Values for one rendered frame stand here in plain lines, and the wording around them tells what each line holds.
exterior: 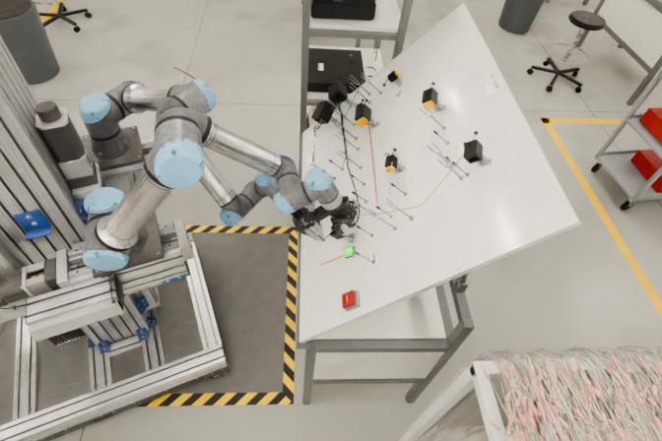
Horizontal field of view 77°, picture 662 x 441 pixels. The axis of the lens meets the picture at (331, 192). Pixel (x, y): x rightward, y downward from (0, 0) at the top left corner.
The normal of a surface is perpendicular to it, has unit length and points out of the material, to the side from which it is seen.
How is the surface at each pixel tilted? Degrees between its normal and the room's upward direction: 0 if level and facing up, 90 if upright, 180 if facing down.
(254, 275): 0
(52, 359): 0
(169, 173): 84
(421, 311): 0
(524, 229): 49
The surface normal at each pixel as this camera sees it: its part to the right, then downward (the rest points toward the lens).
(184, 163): 0.36, 0.65
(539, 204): -0.70, -0.45
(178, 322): 0.07, -0.65
